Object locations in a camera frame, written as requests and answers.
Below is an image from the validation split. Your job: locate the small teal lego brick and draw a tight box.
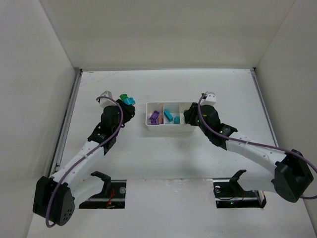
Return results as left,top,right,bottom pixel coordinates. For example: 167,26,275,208
174,117,180,124

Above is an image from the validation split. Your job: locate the green lego brick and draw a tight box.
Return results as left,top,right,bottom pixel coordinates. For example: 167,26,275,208
119,94,128,101

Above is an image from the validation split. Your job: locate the teal rounded lego brick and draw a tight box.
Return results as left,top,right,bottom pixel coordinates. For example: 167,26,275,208
123,97,135,105

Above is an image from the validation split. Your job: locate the purple lego plate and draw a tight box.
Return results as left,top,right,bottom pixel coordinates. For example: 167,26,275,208
149,110,160,121

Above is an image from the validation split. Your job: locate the purple curved lego brick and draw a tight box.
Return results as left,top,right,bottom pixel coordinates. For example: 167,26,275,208
149,120,158,125

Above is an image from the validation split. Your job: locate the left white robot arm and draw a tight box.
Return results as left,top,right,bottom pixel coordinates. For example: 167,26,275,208
33,100,135,228

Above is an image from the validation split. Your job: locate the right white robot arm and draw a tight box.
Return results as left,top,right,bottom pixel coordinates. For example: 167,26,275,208
184,103,314,203

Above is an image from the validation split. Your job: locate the white three-compartment tray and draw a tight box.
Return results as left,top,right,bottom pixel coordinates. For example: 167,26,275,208
145,102,195,133

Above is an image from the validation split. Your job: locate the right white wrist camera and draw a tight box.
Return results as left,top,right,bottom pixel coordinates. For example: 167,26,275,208
200,92,216,106

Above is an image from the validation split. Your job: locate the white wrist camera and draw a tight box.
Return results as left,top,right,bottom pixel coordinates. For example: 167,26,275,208
200,92,216,106
99,91,115,109

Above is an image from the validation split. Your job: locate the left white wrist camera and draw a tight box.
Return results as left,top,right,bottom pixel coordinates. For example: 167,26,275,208
99,91,115,109

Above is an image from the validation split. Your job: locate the left aluminium rail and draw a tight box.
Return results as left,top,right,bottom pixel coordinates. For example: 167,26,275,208
47,67,83,176

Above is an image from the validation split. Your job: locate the aluminium rail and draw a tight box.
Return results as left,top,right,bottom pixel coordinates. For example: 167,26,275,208
47,67,83,176
250,67,279,147

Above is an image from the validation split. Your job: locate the right aluminium rail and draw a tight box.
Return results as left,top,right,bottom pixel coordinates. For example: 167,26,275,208
250,67,279,147

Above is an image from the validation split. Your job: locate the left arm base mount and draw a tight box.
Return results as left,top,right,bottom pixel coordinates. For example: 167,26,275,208
79,177,127,210

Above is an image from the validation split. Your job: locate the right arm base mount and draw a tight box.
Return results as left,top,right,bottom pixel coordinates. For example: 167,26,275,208
213,170,267,209

